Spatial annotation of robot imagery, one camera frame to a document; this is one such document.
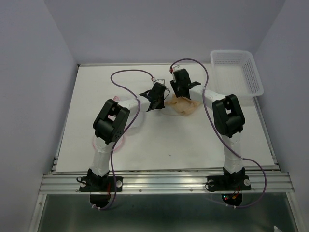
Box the white plastic basket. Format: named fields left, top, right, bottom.
left=210, top=50, right=264, bottom=98

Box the white mesh laundry bag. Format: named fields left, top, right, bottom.
left=92, top=95, right=147, bottom=153

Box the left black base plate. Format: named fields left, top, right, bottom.
left=76, top=176, right=123, bottom=211

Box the beige bra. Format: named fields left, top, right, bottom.
left=165, top=94, right=201, bottom=116

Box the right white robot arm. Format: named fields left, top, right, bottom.
left=170, top=66, right=247, bottom=192

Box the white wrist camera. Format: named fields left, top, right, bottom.
left=152, top=78, right=165, bottom=85
left=169, top=65, right=181, bottom=74

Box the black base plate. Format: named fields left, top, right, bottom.
left=76, top=176, right=123, bottom=211
left=205, top=173, right=252, bottom=207

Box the aluminium front rail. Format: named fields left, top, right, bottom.
left=39, top=171, right=295, bottom=195

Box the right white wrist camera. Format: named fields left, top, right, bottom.
left=169, top=65, right=181, bottom=74

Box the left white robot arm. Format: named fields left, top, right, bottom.
left=77, top=79, right=167, bottom=192

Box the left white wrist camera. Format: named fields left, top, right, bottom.
left=152, top=78, right=165, bottom=85

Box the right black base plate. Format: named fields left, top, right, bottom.
left=205, top=173, right=252, bottom=207

